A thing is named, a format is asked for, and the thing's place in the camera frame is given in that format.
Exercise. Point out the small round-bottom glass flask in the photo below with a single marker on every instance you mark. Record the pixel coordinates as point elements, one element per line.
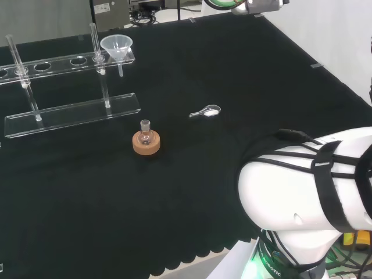
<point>144,138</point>

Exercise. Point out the clear glass weighing funnel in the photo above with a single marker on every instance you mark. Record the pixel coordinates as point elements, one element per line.
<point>210,112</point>

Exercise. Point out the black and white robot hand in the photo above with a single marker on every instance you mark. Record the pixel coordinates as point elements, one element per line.
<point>255,7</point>

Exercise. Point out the yellow stop button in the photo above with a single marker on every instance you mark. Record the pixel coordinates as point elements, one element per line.
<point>363,238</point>

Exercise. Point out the clear acrylic funnel stand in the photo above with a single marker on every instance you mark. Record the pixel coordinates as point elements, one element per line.
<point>72,114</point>

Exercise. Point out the black tripod pole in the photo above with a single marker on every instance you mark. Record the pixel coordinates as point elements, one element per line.
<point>179,10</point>

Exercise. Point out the clear plastic funnel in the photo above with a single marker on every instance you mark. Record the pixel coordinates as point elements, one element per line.
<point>116,46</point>

